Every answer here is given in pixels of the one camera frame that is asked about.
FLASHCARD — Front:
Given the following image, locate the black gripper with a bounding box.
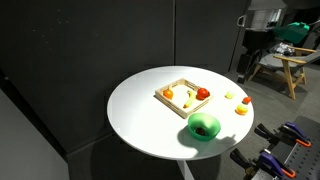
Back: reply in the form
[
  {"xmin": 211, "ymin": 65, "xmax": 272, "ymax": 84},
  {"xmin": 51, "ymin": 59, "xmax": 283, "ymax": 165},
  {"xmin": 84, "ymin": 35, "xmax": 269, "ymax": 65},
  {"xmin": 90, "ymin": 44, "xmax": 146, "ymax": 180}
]
[{"xmin": 236, "ymin": 29, "xmax": 268, "ymax": 84}]

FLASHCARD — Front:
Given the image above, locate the translucent green plastic bowl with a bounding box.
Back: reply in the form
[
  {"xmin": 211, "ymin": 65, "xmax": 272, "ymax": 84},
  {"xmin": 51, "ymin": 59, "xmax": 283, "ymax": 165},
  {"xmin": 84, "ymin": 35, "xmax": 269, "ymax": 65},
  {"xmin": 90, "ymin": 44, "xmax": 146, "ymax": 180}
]
[{"xmin": 187, "ymin": 112, "xmax": 222, "ymax": 142}]

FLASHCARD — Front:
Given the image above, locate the yellow-orange toy fruit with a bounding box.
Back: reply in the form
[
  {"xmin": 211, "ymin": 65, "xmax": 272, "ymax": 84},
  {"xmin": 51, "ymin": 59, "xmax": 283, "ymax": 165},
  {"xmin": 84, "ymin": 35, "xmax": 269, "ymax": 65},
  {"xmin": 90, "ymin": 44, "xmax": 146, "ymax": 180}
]
[{"xmin": 235, "ymin": 103, "xmax": 249, "ymax": 116}]

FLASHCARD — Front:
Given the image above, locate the clear plastic bag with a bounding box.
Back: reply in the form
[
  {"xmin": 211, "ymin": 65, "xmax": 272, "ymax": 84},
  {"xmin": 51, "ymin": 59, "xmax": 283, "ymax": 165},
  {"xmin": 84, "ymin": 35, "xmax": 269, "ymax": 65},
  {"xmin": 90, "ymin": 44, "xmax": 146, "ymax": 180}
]
[{"xmin": 269, "ymin": 41, "xmax": 296, "ymax": 56}]

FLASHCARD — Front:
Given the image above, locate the wooden armchair grey cushion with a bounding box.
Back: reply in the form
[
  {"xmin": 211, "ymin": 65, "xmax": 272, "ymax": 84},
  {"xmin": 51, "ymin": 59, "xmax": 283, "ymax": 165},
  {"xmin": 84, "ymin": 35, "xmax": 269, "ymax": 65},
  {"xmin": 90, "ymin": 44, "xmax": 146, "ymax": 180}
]
[{"xmin": 247, "ymin": 46, "xmax": 320, "ymax": 100}]

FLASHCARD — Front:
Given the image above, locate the red toy tomato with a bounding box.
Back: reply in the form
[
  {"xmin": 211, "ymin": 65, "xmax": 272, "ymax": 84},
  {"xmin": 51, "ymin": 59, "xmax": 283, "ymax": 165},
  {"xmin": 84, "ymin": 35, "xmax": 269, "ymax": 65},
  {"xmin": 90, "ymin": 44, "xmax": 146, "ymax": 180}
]
[{"xmin": 195, "ymin": 87, "xmax": 211, "ymax": 101}]

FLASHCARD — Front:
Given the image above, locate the yellow toy banana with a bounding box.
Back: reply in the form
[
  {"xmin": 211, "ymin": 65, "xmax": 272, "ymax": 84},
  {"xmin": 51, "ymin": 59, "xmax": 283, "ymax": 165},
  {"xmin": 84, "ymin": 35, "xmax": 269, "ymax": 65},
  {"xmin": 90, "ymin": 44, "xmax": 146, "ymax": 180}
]
[{"xmin": 183, "ymin": 89, "xmax": 198, "ymax": 109}]

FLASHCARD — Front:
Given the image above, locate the square wooden tray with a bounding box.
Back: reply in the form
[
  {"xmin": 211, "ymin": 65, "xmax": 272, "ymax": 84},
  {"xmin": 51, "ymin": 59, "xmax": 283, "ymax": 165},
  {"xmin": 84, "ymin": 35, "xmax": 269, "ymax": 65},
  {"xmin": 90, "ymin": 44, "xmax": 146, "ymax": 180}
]
[{"xmin": 154, "ymin": 77, "xmax": 215, "ymax": 120}]

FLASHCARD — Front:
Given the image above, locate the toy orange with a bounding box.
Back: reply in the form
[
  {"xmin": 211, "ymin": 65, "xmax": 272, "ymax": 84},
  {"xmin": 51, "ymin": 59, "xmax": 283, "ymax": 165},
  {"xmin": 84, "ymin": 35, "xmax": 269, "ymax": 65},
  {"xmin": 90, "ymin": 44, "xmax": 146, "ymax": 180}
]
[{"xmin": 162, "ymin": 88, "xmax": 174, "ymax": 100}]

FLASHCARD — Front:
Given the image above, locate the purple orange-tipped spring clamp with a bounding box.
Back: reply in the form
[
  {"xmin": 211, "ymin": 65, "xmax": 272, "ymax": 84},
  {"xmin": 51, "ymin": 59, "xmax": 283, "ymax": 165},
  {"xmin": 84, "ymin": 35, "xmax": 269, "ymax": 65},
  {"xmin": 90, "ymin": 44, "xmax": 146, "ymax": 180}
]
[
  {"xmin": 254, "ymin": 121, "xmax": 313, "ymax": 148},
  {"xmin": 230, "ymin": 148, "xmax": 297, "ymax": 179}
]

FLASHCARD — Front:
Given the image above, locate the black perforated breadboard cart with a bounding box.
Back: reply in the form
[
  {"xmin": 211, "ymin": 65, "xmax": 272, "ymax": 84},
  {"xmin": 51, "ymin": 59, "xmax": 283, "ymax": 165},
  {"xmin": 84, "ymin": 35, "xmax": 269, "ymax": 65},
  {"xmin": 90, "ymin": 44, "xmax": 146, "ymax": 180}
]
[{"xmin": 266, "ymin": 115, "xmax": 320, "ymax": 180}]

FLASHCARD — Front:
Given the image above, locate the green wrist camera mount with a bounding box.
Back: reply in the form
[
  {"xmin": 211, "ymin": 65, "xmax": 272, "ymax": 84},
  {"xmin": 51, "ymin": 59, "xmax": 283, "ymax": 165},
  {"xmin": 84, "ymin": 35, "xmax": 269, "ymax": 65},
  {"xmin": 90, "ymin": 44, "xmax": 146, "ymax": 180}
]
[{"xmin": 273, "ymin": 21, "xmax": 312, "ymax": 45}]

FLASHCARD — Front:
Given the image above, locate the white table pedestal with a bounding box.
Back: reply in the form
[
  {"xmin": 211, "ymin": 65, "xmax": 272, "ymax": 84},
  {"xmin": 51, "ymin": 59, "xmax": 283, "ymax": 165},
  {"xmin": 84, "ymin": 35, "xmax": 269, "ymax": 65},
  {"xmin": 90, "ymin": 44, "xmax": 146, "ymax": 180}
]
[{"xmin": 176, "ymin": 159, "xmax": 195, "ymax": 180}]

